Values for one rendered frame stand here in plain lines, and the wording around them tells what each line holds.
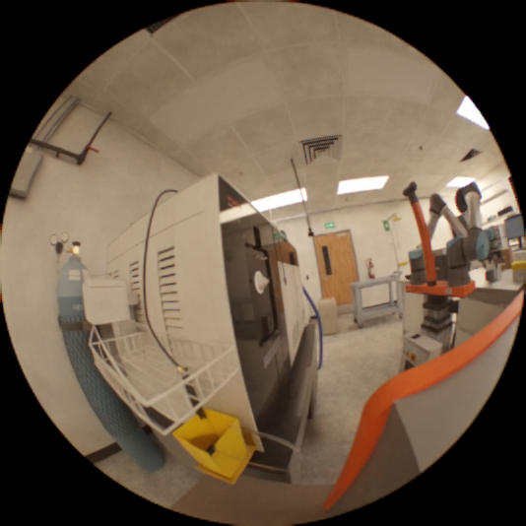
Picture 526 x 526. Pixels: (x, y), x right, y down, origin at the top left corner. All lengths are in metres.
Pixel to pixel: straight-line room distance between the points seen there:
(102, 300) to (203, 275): 0.28
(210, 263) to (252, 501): 0.57
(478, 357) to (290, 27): 1.69
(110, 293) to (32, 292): 0.93
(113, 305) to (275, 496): 0.60
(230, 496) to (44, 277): 1.29
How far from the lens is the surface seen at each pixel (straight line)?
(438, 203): 1.23
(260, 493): 0.52
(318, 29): 1.71
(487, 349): 0.16
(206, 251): 0.30
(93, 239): 1.37
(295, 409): 0.64
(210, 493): 0.55
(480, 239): 0.93
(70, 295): 0.92
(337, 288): 4.28
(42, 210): 1.42
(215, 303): 0.29
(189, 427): 0.41
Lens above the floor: 1.21
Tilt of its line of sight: 6 degrees up
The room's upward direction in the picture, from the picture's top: 8 degrees counter-clockwise
